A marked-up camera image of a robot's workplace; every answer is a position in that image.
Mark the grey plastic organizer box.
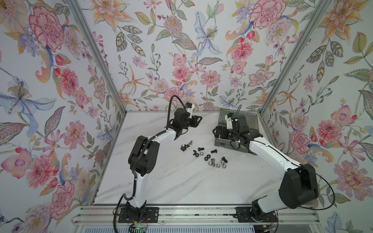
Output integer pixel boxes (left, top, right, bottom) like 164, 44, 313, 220
213, 108, 261, 154

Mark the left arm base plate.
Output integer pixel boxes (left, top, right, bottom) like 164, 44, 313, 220
118, 207, 159, 223

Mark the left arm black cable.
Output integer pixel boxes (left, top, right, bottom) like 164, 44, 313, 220
113, 95, 187, 233

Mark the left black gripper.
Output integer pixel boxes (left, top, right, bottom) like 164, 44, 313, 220
179, 116, 203, 131

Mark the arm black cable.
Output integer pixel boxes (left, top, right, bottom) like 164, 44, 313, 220
113, 95, 187, 233
253, 139, 336, 211

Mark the aluminium front rail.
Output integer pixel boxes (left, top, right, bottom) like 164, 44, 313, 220
72, 205, 320, 226

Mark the black hex nut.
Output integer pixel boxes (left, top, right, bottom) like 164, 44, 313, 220
204, 154, 211, 161

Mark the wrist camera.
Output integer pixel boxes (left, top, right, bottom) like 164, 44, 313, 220
185, 103, 194, 118
225, 113, 235, 130

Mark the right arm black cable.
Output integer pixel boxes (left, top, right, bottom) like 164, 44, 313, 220
253, 139, 336, 211

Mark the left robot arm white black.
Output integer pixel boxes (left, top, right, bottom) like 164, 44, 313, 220
123, 103, 202, 209

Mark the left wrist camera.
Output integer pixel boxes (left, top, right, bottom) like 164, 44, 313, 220
185, 103, 194, 118

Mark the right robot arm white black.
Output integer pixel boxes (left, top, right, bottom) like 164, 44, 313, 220
213, 113, 319, 216

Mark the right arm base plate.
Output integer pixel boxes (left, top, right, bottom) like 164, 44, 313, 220
234, 206, 278, 223

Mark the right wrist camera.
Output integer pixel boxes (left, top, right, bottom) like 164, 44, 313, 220
225, 113, 235, 130

